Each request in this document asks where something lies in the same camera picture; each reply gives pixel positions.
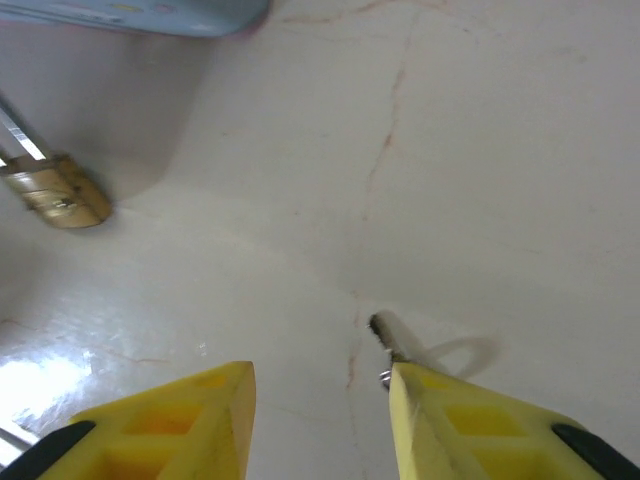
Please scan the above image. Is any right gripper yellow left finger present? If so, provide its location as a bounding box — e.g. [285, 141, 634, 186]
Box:
[19, 360, 258, 480]

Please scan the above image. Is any translucent plastic key loop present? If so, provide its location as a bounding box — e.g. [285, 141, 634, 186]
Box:
[419, 336, 502, 380]

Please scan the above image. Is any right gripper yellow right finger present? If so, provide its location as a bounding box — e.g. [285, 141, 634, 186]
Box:
[388, 362, 640, 480]

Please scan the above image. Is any pink box with bunny print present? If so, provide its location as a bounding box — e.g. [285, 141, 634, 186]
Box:
[0, 0, 274, 39]

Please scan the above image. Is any shiny metal handle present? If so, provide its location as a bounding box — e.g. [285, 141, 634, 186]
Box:
[0, 92, 113, 231]

